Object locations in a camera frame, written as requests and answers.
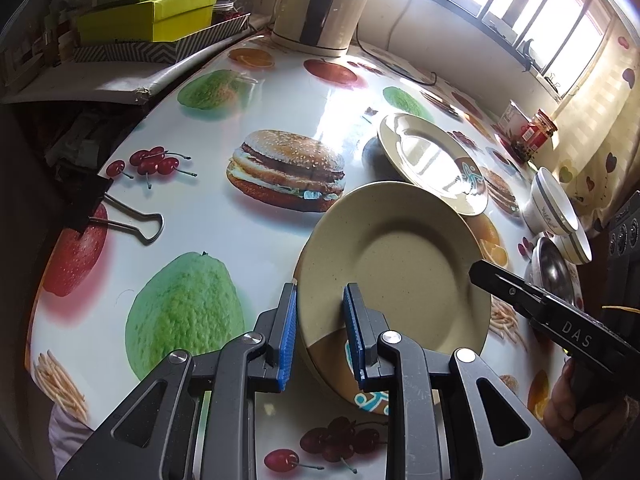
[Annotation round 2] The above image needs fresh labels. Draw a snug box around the beige plate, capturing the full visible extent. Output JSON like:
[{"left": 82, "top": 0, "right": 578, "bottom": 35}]
[
  {"left": 378, "top": 113, "right": 488, "bottom": 217},
  {"left": 294, "top": 180, "right": 493, "bottom": 413},
  {"left": 294, "top": 256, "right": 388, "bottom": 416}
]

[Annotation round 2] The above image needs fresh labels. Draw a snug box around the person's right hand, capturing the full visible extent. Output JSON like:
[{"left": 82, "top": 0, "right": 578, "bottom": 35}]
[{"left": 542, "top": 359, "right": 634, "bottom": 467}]

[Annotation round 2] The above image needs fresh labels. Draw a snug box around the black metal bowl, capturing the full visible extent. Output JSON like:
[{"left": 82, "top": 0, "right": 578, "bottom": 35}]
[{"left": 525, "top": 236, "right": 580, "bottom": 308}]

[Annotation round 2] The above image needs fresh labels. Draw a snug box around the right white blue-striped bowl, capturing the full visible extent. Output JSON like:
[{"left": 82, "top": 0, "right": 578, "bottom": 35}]
[{"left": 551, "top": 226, "right": 592, "bottom": 266}]

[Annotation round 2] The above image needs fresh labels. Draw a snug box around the white blue-striped bowl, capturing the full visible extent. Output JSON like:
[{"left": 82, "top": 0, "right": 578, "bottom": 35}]
[
  {"left": 551, "top": 226, "right": 592, "bottom": 266},
  {"left": 521, "top": 167, "right": 579, "bottom": 236}
]

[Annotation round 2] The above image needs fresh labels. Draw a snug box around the left white blue-striped bowl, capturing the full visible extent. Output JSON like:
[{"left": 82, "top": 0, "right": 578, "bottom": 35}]
[{"left": 521, "top": 167, "right": 579, "bottom": 236}]

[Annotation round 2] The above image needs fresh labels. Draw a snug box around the heart patterned curtain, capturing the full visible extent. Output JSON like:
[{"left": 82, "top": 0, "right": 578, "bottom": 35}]
[{"left": 535, "top": 18, "right": 639, "bottom": 236}]

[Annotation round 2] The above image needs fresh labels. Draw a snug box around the red sauce jar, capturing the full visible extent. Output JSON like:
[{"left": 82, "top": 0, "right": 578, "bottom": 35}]
[{"left": 513, "top": 108, "right": 558, "bottom": 162}]

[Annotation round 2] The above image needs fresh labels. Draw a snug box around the white cup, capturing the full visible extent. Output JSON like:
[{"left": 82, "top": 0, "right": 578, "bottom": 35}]
[{"left": 498, "top": 101, "right": 529, "bottom": 141}]

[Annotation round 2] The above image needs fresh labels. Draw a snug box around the patterned tray box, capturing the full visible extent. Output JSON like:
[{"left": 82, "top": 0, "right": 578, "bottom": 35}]
[{"left": 74, "top": 12, "right": 250, "bottom": 64}]

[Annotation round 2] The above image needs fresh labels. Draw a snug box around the lower green box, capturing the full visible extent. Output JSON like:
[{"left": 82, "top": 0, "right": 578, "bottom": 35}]
[{"left": 77, "top": 0, "right": 217, "bottom": 46}]

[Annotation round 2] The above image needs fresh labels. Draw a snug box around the white electric kettle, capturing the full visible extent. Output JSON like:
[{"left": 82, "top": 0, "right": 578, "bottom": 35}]
[{"left": 271, "top": 0, "right": 368, "bottom": 58}]

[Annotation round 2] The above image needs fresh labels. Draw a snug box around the black power cable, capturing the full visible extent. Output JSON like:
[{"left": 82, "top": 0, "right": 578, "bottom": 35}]
[{"left": 351, "top": 0, "right": 440, "bottom": 87}]

